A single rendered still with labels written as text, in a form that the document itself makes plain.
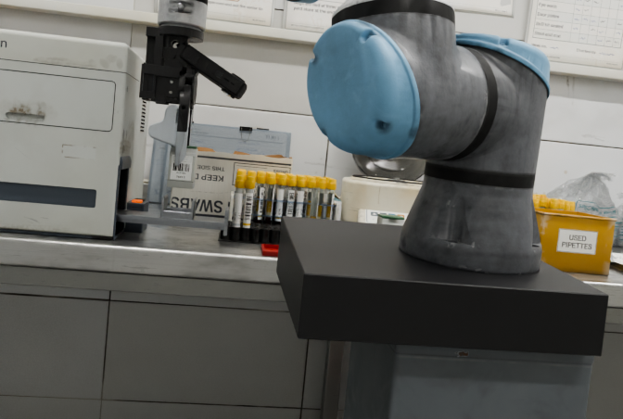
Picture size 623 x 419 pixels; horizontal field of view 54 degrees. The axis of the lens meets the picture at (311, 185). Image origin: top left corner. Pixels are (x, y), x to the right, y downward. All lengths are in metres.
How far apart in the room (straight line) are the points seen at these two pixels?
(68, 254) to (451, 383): 0.58
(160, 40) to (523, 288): 0.66
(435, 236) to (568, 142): 1.23
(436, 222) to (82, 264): 0.54
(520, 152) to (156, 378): 1.27
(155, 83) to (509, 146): 0.56
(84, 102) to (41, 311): 0.84
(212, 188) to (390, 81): 0.79
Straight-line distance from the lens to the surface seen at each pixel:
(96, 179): 0.98
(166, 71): 0.98
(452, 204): 0.64
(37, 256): 0.97
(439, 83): 0.55
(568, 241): 1.16
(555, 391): 0.67
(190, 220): 0.98
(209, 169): 1.25
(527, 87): 0.65
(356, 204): 1.29
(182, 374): 1.71
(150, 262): 0.94
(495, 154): 0.64
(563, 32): 1.84
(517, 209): 0.65
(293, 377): 1.72
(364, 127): 0.53
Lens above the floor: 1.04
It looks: 3 degrees down
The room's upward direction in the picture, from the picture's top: 6 degrees clockwise
